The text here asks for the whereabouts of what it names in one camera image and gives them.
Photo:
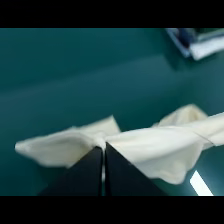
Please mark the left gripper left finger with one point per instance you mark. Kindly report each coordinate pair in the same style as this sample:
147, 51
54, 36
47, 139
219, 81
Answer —
86, 176

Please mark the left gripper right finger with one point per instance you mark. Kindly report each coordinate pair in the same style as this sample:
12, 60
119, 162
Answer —
125, 176

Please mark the cream garment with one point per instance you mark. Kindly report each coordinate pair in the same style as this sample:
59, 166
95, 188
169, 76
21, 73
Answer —
150, 146

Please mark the white garment with purple edge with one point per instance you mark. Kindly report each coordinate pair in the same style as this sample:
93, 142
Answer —
206, 48

